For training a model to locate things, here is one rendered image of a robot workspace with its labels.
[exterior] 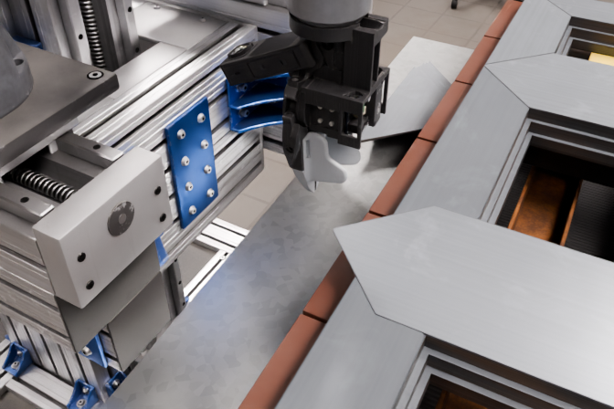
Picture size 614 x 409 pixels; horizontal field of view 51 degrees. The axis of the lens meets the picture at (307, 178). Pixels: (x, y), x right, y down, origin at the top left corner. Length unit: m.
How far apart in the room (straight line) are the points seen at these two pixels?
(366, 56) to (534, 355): 0.31
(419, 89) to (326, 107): 0.68
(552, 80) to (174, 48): 0.56
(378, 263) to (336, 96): 0.20
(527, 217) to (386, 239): 0.40
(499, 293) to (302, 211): 0.43
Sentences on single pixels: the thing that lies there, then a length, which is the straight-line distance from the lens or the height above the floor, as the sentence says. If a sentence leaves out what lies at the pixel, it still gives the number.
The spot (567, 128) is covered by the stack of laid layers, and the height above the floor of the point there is 0.85.
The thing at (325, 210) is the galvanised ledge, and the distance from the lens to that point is 1.04.
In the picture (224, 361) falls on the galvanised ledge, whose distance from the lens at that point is 0.85.
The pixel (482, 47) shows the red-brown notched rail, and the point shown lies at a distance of 1.21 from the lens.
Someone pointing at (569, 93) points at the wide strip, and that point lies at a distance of 1.03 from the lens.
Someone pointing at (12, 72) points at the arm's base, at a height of 1.07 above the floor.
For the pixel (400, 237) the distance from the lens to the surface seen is 0.73.
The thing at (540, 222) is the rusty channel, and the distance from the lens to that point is 1.08.
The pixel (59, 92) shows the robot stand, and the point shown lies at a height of 1.04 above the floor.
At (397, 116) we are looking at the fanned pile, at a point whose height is 0.72.
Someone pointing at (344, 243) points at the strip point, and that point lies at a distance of 0.71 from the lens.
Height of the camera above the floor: 1.37
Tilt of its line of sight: 39 degrees down
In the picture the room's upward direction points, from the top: straight up
